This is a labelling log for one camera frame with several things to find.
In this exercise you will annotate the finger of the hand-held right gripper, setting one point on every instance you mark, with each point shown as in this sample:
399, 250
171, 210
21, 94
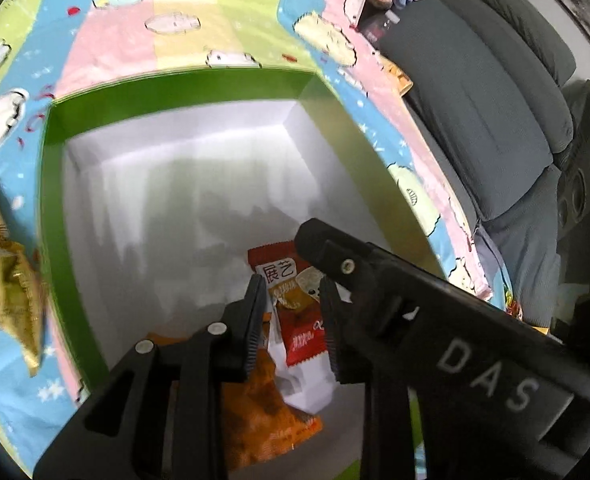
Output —
325, 246

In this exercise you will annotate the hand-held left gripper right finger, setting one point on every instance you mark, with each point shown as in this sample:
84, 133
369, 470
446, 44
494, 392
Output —
333, 332

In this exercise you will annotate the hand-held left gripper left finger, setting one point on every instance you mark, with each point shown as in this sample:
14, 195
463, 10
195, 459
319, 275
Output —
249, 327

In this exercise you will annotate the red snack packet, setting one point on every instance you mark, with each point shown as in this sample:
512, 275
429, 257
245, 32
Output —
302, 336

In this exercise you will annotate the orange snack packet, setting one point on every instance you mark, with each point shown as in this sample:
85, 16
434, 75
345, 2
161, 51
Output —
265, 410

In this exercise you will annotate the green cardboard box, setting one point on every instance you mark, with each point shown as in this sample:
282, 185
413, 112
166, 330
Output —
175, 185

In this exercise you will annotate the small red yellow packet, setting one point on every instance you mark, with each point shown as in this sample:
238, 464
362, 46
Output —
514, 302

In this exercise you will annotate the yellow snack packet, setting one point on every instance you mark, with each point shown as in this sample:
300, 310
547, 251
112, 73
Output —
397, 77

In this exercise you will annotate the grey sofa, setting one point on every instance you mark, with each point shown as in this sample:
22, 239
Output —
475, 85

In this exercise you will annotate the dark bottle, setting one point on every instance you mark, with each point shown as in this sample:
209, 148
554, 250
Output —
380, 27

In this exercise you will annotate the golden snack packet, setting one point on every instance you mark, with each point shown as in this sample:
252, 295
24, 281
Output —
5, 270

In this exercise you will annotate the printed blanket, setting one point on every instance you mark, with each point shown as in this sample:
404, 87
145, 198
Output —
125, 35

